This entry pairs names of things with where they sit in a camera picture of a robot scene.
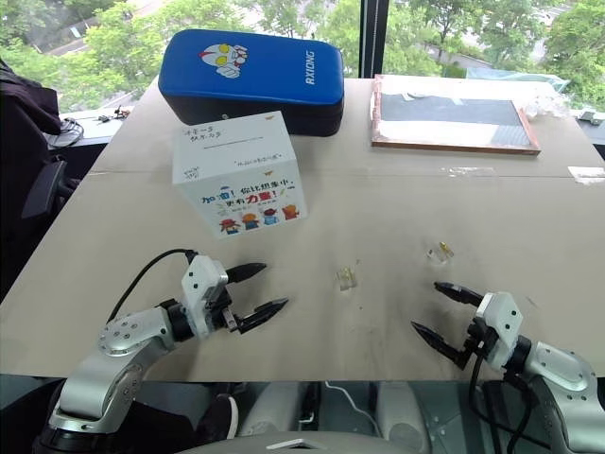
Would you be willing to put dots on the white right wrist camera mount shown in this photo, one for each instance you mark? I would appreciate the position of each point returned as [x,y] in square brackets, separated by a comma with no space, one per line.
[503,321]

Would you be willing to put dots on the small grey box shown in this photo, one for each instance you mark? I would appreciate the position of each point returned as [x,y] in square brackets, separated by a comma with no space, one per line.
[590,117]

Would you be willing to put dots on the white cartoon cardboard box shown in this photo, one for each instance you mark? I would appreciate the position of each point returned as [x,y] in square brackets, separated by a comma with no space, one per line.
[236,156]

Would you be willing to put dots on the small dark parts on sill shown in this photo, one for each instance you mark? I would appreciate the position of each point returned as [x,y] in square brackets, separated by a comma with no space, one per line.
[115,113]

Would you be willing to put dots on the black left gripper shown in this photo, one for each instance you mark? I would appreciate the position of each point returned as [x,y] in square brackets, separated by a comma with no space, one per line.
[223,316]

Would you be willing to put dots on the clear tape strip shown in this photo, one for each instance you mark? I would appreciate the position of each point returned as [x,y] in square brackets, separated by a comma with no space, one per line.
[588,173]

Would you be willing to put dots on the wood framed black board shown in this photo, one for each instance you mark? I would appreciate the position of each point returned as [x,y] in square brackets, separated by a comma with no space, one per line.
[449,113]

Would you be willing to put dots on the blue boxing pad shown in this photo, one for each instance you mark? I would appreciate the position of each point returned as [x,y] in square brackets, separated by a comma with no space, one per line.
[264,71]

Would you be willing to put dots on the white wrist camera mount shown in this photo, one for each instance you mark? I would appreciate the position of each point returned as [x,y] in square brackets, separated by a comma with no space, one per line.
[201,284]
[503,321]

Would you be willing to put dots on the crumpled clear plastic wrap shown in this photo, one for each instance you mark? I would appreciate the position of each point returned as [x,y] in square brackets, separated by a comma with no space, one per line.
[548,101]

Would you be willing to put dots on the black office chair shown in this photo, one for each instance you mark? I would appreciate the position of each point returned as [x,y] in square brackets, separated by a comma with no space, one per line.
[45,186]

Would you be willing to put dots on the black window frame post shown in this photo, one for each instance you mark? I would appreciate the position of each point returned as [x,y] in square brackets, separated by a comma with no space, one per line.
[374,38]

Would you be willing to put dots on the clear plastic connector centre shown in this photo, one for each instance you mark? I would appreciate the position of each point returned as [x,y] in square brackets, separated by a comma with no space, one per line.
[346,278]

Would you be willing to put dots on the white rounded robot leg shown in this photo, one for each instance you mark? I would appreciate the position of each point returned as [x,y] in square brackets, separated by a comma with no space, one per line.
[276,409]
[402,411]

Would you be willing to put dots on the grey robot torso top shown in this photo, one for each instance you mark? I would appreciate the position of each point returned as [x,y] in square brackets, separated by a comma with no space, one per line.
[302,443]

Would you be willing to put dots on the dark shoe with white sole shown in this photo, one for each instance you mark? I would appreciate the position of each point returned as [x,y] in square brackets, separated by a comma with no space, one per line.
[221,416]

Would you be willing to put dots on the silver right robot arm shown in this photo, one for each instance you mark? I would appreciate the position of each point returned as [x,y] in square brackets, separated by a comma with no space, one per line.
[562,373]

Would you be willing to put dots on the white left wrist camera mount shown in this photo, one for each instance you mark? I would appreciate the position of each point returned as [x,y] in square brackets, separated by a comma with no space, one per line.
[201,284]

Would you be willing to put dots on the clear plastic connector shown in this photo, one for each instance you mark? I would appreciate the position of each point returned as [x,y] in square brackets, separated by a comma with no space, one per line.
[346,278]
[441,252]

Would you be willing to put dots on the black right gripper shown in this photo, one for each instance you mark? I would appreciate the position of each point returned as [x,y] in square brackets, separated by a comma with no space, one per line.
[481,341]

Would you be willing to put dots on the black jacket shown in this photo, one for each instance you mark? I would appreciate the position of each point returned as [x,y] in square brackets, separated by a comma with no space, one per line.
[23,118]

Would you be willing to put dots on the clear plastic connector right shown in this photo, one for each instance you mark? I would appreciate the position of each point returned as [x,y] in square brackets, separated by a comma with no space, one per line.
[441,252]

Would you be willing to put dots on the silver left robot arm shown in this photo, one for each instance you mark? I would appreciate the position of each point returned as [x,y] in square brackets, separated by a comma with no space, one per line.
[118,337]

